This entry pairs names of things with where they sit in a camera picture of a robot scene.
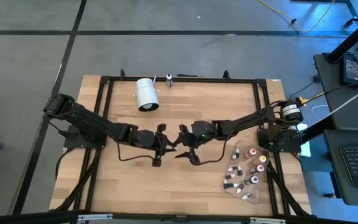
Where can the white paper sheet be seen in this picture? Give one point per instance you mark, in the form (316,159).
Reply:
(305,149)

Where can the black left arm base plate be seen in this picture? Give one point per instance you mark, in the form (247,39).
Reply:
(73,143)

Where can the white rod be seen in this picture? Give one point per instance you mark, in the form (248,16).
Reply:
(353,99)

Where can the tall red food coloring bottle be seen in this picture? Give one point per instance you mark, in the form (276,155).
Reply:
(252,152)

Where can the dark grey keyboard desk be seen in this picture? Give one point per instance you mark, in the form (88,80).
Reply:
(334,174)

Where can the small black food coloring bottle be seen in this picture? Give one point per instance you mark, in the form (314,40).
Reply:
(228,185)

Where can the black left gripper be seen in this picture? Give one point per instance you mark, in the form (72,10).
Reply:
(146,139)

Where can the small black strip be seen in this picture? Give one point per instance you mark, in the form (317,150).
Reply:
(187,75)

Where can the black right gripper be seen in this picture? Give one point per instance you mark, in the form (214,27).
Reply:
(204,130)

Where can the silver bracket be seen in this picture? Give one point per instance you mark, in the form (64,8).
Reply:
(267,221)
(95,217)

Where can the yellow connector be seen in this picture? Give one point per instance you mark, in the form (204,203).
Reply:
(301,100)

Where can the black power adapter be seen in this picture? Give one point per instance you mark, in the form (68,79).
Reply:
(350,70)

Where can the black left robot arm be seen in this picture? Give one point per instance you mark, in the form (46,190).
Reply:
(89,121)

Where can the black metal pole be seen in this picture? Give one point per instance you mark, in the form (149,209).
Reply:
(350,40)

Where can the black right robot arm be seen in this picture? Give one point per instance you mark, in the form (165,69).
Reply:
(247,119)

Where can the small white label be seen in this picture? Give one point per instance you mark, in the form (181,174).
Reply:
(276,80)

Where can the clear plastic tray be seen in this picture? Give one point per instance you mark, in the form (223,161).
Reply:
(253,193)

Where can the black crossbar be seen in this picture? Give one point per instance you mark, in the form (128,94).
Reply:
(26,217)

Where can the small vial at frame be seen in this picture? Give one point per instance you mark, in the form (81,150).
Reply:
(169,81)

